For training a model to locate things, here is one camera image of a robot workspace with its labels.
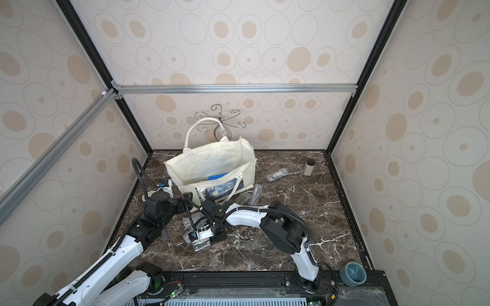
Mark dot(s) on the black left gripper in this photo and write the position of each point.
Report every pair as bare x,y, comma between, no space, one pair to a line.
180,204

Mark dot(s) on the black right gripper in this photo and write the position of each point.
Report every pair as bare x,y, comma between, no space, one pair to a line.
207,224

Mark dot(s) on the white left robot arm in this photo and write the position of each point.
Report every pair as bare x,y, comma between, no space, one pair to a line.
99,264

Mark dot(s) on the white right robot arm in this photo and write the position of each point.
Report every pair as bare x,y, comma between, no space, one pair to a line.
287,231

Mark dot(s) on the clear case blue compass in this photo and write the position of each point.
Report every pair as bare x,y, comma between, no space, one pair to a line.
256,194

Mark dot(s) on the starry night canvas bag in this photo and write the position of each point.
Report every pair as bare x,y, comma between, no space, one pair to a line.
189,171

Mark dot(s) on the clear compass case back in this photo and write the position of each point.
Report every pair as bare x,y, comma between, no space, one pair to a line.
277,175

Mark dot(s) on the silver metal hook stand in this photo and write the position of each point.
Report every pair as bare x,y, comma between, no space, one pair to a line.
223,122

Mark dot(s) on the small jar black lid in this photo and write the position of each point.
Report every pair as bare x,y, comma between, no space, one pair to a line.
309,167

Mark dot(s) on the teal ceramic cup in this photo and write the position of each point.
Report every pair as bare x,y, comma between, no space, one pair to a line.
353,274

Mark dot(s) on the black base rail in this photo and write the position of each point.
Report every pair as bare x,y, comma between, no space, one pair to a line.
264,287

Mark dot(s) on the horizontal aluminium rail back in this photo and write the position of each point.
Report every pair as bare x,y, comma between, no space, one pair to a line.
238,88

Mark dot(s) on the diagonal aluminium rail left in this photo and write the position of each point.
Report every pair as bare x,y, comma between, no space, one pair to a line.
25,184

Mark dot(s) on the black corner frame post left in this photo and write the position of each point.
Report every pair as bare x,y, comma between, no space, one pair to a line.
83,36

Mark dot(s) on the black corner frame post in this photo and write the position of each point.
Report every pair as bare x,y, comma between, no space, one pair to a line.
83,36
386,30

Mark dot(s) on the black corner frame post right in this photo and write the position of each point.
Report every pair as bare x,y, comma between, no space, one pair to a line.
386,30

